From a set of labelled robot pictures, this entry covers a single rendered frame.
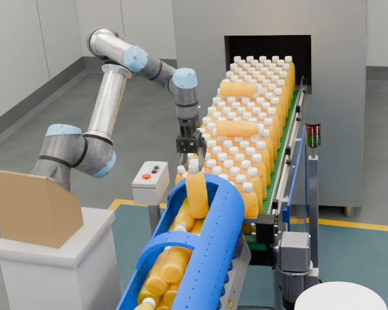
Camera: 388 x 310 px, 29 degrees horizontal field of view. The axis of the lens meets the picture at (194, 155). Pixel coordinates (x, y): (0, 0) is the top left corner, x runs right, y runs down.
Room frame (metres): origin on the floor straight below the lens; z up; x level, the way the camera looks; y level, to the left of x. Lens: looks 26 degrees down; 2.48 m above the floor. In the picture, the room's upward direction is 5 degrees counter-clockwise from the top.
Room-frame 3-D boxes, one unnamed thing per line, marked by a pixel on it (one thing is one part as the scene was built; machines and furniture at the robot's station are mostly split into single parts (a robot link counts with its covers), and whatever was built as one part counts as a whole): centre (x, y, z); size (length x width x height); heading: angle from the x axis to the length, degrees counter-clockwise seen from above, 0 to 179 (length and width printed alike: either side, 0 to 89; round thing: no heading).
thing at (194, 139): (2.26, 0.01, 1.47); 0.09 x 0.08 x 0.12; 165
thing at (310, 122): (2.75, -0.49, 1.18); 0.06 x 0.06 x 0.16
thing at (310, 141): (2.75, -0.49, 1.18); 0.06 x 0.06 x 0.05
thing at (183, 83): (2.27, 0.01, 1.63); 0.09 x 0.08 x 0.11; 28
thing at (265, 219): (2.46, -0.25, 0.95); 0.10 x 0.07 x 0.10; 75
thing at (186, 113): (2.27, 0.01, 1.55); 0.08 x 0.08 x 0.05
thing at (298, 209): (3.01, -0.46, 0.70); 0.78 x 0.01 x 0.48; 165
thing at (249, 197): (2.55, -0.20, 0.99); 0.07 x 0.07 x 0.19
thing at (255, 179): (2.67, -0.23, 0.99); 0.07 x 0.07 x 0.19
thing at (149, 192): (2.74, 0.19, 1.05); 0.20 x 0.10 x 0.10; 165
